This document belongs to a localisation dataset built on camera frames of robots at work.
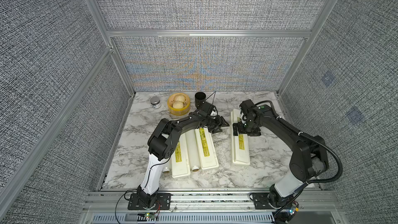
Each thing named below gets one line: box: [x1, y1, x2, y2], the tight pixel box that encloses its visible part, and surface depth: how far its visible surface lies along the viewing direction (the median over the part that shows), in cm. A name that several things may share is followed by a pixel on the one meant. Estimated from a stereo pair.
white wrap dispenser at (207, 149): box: [194, 127, 220, 170], surface depth 84 cm
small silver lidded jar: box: [150, 96, 162, 109], surface depth 109 cm
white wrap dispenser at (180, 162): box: [171, 132, 191, 178], surface depth 80 cm
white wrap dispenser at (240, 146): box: [231, 108, 251, 166], surface depth 82 cm
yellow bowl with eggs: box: [167, 92, 191, 116], surface depth 110 cm
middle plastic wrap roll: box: [185, 129, 201, 173], surface depth 86 cm
